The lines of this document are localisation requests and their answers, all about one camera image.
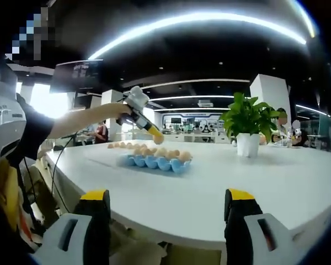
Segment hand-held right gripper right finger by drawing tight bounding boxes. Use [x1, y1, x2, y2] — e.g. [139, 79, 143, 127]
[224, 188, 301, 265]

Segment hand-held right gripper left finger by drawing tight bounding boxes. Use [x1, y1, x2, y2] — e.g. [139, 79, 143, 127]
[34, 189, 111, 265]

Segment cluster of brown eggs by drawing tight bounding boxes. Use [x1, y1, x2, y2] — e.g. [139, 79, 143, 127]
[107, 141, 149, 150]
[133, 147, 193, 162]

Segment blue egg tray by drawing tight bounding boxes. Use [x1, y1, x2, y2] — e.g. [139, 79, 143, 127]
[118, 153, 193, 174]

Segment person's left hand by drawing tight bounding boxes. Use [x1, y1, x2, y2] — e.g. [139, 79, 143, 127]
[109, 102, 134, 119]

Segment white square pillar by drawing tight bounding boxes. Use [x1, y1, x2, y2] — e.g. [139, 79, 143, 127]
[249, 73, 292, 116]
[100, 89, 127, 142]

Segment long thin ceiling light strip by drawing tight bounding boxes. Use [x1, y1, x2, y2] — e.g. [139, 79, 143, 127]
[154, 106, 231, 113]
[148, 95, 235, 102]

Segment long white low counter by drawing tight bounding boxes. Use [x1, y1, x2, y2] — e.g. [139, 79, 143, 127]
[162, 132, 231, 144]

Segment dark hanging ceiling screen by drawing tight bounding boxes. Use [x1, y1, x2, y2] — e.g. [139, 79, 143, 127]
[49, 59, 104, 94]

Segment orange white striped cloth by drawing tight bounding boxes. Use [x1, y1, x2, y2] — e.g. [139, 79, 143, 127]
[16, 193, 45, 246]

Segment white table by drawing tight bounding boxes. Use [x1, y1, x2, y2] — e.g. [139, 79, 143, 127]
[45, 139, 331, 245]

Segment green plant in white pot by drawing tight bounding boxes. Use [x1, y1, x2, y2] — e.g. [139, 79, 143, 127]
[219, 92, 281, 158]

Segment person's yellow clothing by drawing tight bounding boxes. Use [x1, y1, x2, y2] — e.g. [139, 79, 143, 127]
[0, 158, 22, 230]

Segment person's black sleeve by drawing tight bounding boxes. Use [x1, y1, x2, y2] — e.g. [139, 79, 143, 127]
[16, 93, 56, 161]

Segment wide curved ceiling light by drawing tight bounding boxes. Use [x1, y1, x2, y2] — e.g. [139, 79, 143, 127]
[88, 12, 307, 60]

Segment person's white clothing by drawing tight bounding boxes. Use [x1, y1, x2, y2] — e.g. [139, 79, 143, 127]
[0, 82, 27, 144]

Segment straight ceiling light strip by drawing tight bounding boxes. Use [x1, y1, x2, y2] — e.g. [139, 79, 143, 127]
[296, 104, 331, 117]

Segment blue trimmed display wall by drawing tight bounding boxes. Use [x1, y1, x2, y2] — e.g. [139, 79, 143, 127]
[161, 112, 227, 133]

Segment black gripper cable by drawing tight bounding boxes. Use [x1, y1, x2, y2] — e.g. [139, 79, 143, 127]
[51, 134, 75, 195]

